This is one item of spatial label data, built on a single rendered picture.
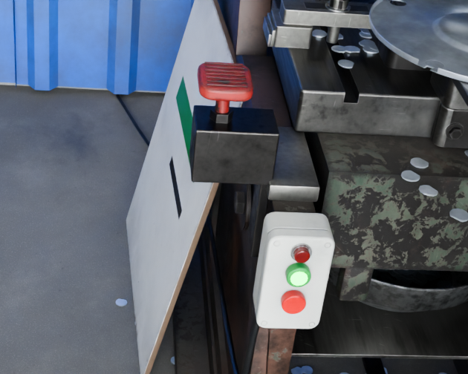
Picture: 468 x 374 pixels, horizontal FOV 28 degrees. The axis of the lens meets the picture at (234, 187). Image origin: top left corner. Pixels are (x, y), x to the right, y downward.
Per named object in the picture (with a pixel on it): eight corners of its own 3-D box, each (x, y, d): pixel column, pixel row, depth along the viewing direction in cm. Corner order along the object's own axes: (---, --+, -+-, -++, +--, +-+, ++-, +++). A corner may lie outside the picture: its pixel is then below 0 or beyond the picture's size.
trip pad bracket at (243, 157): (262, 263, 115) (283, 125, 104) (183, 260, 114) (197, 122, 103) (257, 234, 120) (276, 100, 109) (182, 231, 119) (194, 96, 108)
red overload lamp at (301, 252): (311, 266, 103) (314, 248, 102) (290, 266, 103) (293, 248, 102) (310, 260, 104) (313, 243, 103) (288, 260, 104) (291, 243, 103)
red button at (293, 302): (304, 315, 107) (307, 296, 105) (280, 314, 107) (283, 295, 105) (302, 308, 108) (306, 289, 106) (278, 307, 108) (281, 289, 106)
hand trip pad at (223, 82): (247, 150, 105) (255, 90, 101) (195, 148, 105) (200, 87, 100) (242, 119, 111) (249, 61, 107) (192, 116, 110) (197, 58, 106)
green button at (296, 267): (309, 288, 105) (313, 268, 103) (284, 287, 104) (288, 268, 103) (307, 281, 106) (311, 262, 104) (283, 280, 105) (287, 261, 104)
